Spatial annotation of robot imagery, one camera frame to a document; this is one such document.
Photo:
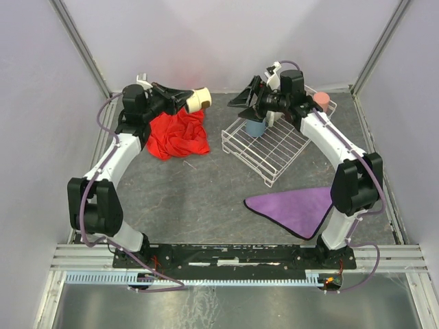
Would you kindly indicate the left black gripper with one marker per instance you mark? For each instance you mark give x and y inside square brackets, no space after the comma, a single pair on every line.
[162,99]

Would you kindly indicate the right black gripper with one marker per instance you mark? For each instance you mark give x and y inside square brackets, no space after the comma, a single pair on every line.
[258,99]

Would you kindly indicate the beige cup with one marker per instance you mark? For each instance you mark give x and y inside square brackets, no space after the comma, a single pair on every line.
[199,100]

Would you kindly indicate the blue plastic cup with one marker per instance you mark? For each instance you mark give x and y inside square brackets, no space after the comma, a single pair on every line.
[255,129]

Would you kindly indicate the cream ceramic mug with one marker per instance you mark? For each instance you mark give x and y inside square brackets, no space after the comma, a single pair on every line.
[272,117]

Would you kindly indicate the pink plastic tumbler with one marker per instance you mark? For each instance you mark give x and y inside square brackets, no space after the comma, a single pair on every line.
[322,101]

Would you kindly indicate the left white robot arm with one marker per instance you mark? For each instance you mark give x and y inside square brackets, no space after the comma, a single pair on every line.
[94,207]

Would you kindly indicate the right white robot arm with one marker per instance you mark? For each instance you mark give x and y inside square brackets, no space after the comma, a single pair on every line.
[358,182]

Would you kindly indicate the red crumpled cloth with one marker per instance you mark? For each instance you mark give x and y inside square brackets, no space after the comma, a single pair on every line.
[179,135]

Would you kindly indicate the purple microfiber cloth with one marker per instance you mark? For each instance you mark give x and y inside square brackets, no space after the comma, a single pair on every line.
[300,212]

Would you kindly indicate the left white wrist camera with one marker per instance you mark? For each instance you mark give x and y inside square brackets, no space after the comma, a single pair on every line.
[141,80]

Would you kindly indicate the white wire dish rack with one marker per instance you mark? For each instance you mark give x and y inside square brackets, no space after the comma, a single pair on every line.
[270,154]

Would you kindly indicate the black mounting base plate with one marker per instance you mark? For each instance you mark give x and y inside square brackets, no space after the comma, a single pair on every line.
[243,262]

